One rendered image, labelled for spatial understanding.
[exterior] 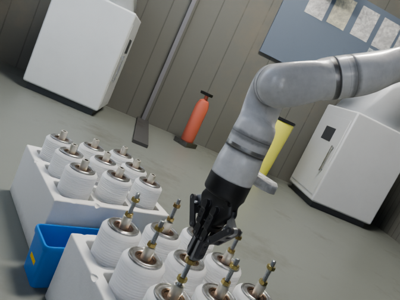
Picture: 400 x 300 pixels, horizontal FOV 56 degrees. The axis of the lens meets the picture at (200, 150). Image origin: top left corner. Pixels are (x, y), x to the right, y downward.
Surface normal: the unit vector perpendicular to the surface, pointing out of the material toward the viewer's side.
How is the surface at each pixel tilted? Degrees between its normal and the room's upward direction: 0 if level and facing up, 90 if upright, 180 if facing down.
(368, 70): 78
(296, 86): 83
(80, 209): 90
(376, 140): 90
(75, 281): 90
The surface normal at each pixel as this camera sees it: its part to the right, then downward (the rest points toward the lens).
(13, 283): 0.41, -0.89
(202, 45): 0.13, 0.24
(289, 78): 0.21, 0.00
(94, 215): 0.54, 0.39
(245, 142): -0.29, 0.05
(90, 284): -0.73, -0.22
